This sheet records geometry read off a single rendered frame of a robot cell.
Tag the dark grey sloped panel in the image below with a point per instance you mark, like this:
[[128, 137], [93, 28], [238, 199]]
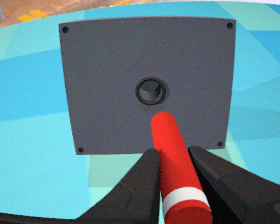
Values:
[[120, 72]]

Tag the red cylindrical peg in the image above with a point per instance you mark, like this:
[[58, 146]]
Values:
[[183, 199]]

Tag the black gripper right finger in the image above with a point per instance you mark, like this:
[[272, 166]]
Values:
[[236, 196]]

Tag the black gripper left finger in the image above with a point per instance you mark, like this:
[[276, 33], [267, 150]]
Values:
[[134, 200]]

